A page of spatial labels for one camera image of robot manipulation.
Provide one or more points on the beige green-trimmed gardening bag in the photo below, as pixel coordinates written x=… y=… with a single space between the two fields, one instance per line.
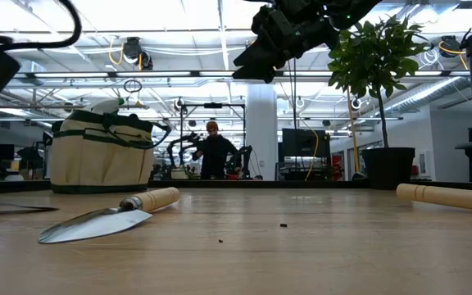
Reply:
x=96 y=164

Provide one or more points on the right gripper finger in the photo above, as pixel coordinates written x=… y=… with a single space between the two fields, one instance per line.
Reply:
x=262 y=51
x=262 y=71

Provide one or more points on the green plant in black pot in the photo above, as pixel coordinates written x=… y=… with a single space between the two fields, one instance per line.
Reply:
x=387 y=168

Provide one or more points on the background black monitor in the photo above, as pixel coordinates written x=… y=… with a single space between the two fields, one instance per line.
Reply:
x=303 y=143

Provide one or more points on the person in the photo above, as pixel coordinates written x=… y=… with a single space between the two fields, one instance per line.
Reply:
x=215 y=153

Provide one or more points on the black aluminium table frame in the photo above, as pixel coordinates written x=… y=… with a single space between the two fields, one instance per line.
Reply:
x=301 y=184

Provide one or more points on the background black robot arm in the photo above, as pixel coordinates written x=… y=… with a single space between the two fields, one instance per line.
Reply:
x=178 y=141
x=242 y=153

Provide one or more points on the green spray bottle white nozzle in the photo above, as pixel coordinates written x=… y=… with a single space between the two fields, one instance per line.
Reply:
x=103 y=106

